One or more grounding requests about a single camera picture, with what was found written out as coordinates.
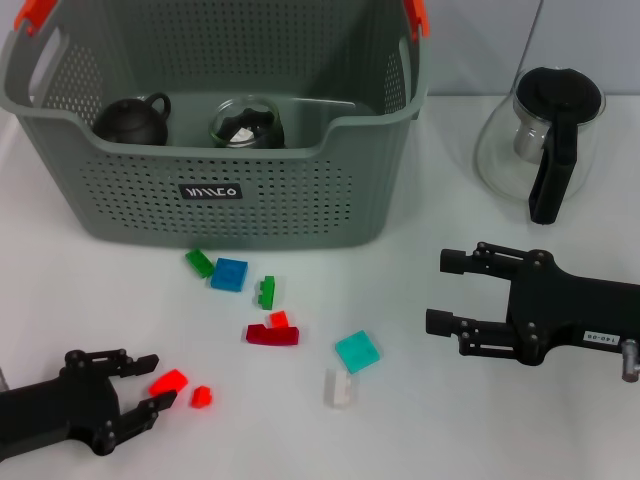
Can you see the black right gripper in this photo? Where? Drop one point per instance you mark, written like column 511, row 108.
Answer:
column 560, row 305

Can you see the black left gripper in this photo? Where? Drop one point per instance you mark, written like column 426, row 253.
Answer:
column 65, row 410

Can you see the orange-red long toy brick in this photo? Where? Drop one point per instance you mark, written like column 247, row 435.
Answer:
column 167, row 382

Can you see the orange-red small toy brick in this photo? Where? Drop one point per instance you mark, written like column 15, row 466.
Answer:
column 278, row 317
column 201, row 397

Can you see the green wide toy brick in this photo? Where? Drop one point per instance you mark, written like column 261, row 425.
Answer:
column 200, row 261

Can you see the dark red toy brick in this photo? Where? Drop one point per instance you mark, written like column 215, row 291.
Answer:
column 272, row 335

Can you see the blue toy brick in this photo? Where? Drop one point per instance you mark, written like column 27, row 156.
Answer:
column 229, row 274

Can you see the green narrow toy brick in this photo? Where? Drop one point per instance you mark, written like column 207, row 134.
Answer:
column 267, row 292

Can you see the grey perforated storage basket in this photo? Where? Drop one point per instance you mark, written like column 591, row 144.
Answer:
column 300, row 200

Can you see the teal toy brick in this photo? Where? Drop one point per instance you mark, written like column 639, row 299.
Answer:
column 356, row 352

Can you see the translucent white toy brick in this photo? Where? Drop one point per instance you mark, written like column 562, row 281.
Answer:
column 340, row 387

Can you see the dark clay teapot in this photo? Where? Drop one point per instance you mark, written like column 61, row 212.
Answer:
column 130, row 120

